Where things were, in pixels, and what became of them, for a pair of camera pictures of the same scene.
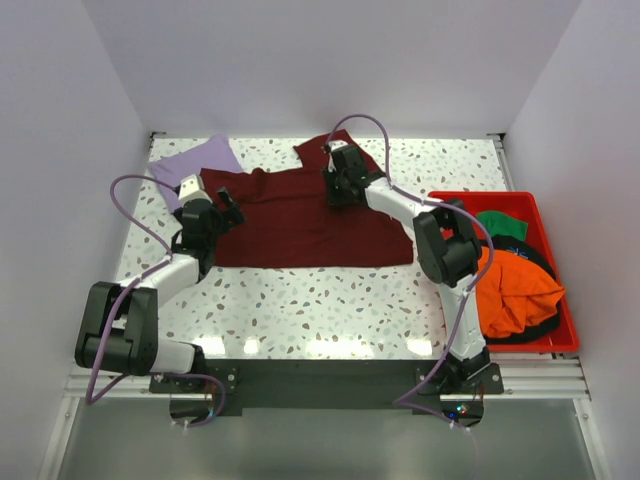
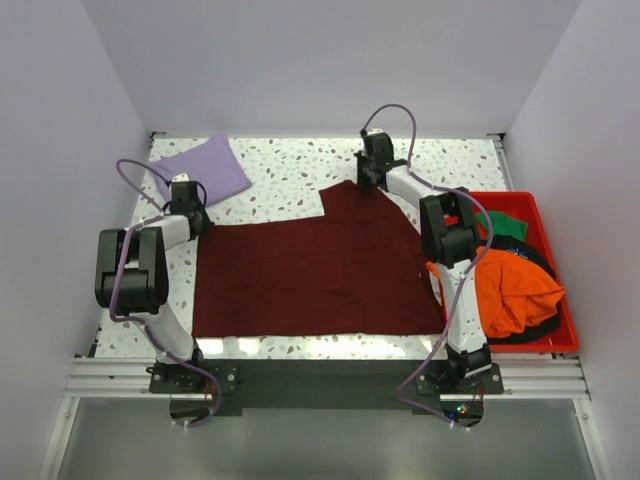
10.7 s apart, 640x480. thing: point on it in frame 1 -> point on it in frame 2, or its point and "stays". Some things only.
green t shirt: (501, 224) stays
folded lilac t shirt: (211, 153) stays
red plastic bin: (524, 206) stays
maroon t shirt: (289, 223) -> (357, 271)
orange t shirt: (515, 294) stays
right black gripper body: (341, 181) -> (363, 167)
